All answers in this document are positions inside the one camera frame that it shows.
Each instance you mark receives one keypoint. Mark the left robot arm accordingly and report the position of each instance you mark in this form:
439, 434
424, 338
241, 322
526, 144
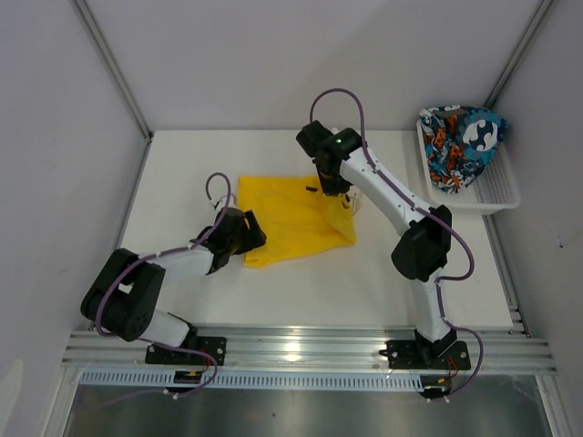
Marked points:
122, 300

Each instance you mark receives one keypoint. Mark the left aluminium frame post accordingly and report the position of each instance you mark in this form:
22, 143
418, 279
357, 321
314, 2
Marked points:
102, 47

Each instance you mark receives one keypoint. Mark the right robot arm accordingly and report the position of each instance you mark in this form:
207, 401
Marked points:
424, 241

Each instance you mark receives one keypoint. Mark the patterned blue orange shorts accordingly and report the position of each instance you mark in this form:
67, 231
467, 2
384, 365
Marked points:
459, 143

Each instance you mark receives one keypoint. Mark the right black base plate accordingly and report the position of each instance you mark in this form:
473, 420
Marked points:
406, 355

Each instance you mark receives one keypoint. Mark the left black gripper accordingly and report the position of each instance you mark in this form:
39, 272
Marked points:
254, 238

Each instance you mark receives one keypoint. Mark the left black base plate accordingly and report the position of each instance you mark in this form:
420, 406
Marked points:
215, 347

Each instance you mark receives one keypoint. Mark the white plastic basket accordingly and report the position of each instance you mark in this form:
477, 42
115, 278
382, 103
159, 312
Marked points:
494, 190

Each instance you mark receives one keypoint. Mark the yellow shorts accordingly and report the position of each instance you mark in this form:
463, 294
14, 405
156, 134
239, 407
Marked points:
298, 219

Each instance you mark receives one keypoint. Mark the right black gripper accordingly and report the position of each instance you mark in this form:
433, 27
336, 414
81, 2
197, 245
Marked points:
334, 188

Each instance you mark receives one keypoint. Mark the white slotted cable duct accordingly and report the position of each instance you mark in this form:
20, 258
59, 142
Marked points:
262, 380

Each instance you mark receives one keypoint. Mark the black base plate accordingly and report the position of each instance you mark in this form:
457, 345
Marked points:
406, 355
215, 347

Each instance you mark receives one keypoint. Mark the aluminium mounting rail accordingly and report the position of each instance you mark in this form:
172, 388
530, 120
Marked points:
311, 349

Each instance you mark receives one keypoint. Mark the aluminium frame post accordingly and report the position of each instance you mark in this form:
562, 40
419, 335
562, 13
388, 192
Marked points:
102, 47
528, 37

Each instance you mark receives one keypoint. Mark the right aluminium frame post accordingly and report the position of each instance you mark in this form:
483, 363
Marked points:
528, 37

